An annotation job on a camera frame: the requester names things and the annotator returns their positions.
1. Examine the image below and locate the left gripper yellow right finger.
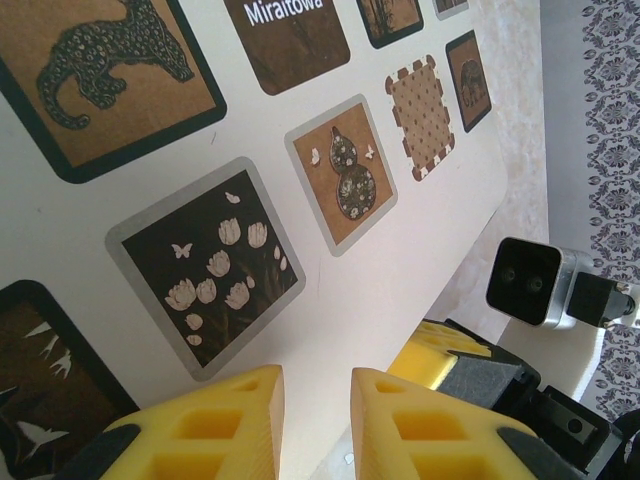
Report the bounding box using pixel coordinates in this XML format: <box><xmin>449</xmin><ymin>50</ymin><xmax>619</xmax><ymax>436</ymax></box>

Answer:
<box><xmin>348</xmin><ymin>367</ymin><xmax>590</xmax><ymax>480</ymax></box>

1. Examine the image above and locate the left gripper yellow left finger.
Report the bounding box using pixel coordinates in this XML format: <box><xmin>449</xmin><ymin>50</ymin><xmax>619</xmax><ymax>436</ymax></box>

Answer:
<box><xmin>61</xmin><ymin>363</ymin><xmax>286</xmax><ymax>480</ymax></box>

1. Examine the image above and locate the white box with picture tiles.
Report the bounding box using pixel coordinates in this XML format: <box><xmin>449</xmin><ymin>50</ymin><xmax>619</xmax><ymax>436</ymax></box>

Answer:
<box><xmin>0</xmin><ymin>0</ymin><xmax>512</xmax><ymax>480</ymax></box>

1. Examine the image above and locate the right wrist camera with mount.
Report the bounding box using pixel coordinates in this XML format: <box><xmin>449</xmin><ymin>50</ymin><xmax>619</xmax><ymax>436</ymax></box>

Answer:
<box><xmin>484</xmin><ymin>236</ymin><xmax>640</xmax><ymax>402</ymax></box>

